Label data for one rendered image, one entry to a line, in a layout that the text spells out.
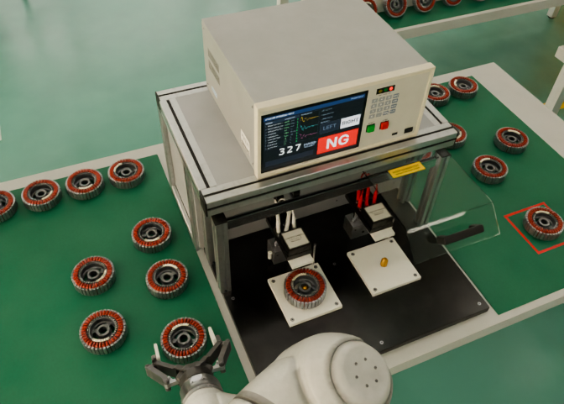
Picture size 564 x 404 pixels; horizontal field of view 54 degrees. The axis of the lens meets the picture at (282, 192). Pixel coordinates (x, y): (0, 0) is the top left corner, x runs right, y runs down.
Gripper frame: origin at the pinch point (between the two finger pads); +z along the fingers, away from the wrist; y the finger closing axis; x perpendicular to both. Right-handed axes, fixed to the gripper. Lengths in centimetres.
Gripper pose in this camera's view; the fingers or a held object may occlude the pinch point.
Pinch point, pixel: (184, 342)
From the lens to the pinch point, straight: 143.6
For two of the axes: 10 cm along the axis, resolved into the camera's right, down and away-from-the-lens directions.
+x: 1.5, 9.4, 3.1
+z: -3.2, -2.5, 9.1
